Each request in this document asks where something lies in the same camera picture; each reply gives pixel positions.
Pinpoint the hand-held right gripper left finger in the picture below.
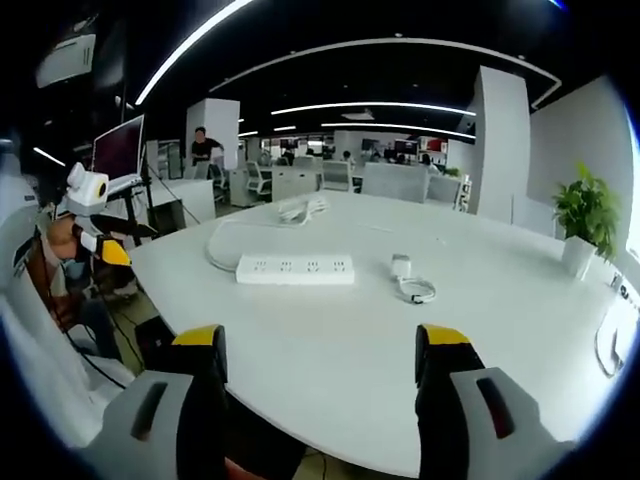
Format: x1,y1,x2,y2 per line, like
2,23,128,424
79,323,230,480

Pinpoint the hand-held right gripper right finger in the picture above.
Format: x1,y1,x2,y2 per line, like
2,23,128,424
414,323,581,480

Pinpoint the white power strip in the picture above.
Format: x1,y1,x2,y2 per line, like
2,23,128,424
235,253,357,287

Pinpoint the white desk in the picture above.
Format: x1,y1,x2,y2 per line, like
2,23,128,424
127,188,640,479

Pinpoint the computer monitor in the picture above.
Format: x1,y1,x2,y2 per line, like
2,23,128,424
91,113,147,182

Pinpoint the black tripod stand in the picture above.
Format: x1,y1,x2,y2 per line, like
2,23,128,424
123,143,202,239

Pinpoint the black box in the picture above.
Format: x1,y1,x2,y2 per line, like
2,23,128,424
133,314,177,372

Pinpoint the white office chair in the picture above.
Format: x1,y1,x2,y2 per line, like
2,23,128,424
244,160,274,202

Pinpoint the grey office chair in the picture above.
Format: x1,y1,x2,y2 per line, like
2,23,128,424
321,159,355,192

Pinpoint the green plant in white pot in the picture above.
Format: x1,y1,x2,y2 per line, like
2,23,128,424
551,161,624,280

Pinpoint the grey partition panel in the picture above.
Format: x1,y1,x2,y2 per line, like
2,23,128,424
360,162,432,205

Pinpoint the white power strip cable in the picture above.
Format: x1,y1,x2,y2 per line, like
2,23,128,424
204,218,281,274

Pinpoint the white charger cable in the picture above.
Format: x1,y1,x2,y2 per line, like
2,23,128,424
396,273,438,306

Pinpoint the looped white cable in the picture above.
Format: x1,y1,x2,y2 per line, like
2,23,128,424
593,308,627,379

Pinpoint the coiled white cable bundle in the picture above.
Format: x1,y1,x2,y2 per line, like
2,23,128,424
276,194,330,227

